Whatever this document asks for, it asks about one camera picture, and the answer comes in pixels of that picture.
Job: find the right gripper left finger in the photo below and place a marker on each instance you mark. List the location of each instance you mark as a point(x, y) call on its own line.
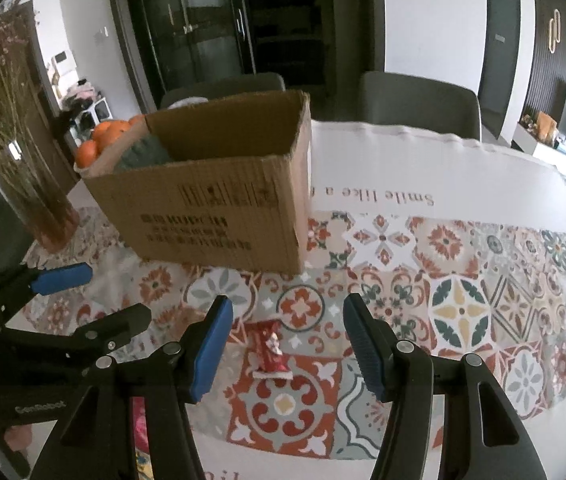
point(94, 438)

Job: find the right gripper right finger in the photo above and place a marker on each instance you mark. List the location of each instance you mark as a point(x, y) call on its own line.
point(482, 436)

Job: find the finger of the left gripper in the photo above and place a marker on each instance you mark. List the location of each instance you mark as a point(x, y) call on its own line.
point(20, 284)
point(88, 342)

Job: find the red candy wrapper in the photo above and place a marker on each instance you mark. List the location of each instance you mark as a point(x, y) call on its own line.
point(272, 363)

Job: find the dark green soft item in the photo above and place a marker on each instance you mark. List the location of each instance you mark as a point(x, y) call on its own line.
point(145, 152)

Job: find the orange fruit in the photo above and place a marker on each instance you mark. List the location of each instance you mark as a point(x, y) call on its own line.
point(106, 133)
point(86, 154)

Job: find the glass vase with dried flowers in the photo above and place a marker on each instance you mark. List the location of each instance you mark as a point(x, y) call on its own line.
point(26, 178)

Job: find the brown cardboard box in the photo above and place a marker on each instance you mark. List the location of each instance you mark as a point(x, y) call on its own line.
point(236, 193)

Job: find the patterned tile tablecloth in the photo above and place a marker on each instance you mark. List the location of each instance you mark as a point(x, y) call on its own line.
point(460, 247)

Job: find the grey chair left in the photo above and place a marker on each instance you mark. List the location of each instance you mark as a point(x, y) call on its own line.
point(224, 87)

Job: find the grey chair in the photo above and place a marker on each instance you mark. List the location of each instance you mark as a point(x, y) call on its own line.
point(389, 99)
point(224, 87)

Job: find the white side cabinet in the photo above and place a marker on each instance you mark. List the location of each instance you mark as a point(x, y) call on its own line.
point(530, 146)

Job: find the black glass cabinet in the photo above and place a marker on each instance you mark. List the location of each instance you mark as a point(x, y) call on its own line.
point(172, 44)

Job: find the grey chair right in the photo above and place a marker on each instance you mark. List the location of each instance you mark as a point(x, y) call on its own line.
point(389, 99)

